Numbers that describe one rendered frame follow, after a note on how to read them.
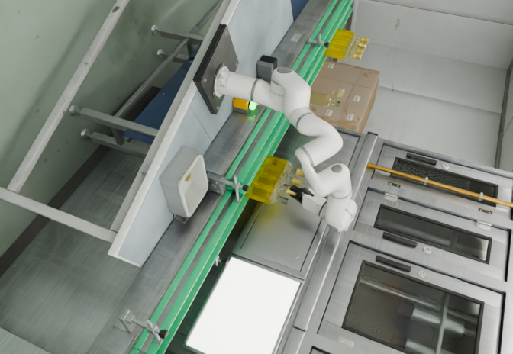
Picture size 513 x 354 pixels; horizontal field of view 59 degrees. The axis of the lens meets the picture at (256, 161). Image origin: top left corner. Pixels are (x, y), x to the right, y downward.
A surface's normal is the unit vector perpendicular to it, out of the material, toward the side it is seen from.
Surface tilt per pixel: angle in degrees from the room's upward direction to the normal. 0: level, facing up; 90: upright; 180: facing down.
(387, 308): 90
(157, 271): 90
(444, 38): 90
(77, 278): 90
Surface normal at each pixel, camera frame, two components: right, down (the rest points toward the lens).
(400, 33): -0.40, 0.70
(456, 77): -0.04, -0.66
